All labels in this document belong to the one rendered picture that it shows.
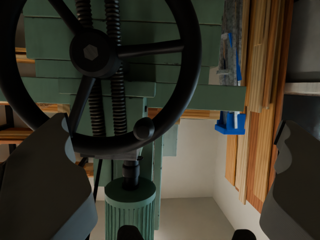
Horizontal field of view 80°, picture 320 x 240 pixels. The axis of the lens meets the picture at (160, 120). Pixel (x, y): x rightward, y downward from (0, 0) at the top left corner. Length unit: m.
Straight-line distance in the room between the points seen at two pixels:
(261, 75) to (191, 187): 2.25
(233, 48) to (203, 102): 0.91
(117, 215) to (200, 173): 2.80
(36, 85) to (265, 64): 1.68
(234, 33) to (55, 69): 1.09
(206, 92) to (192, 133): 2.67
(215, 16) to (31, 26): 0.40
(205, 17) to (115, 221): 0.62
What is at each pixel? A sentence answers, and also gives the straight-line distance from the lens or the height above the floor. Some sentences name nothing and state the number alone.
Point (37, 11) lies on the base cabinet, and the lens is 0.55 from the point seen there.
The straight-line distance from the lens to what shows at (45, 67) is 0.53.
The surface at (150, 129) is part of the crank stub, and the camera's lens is 0.22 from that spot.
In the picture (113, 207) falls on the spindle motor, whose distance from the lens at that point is 0.68.
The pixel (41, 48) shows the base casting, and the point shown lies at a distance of 0.53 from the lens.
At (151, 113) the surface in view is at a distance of 0.56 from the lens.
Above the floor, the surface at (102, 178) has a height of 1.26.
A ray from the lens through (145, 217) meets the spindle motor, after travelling 0.70.
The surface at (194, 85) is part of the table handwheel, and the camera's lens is 0.27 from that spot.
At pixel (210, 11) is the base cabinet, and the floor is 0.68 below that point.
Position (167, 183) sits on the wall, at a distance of 3.35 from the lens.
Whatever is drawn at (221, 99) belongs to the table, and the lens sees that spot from 0.48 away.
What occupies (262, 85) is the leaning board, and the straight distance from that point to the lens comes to 1.87.
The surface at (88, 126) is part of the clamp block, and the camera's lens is 0.39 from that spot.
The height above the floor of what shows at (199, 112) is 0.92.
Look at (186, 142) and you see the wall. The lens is 3.14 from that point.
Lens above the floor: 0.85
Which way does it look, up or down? 10 degrees up
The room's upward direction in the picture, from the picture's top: 178 degrees counter-clockwise
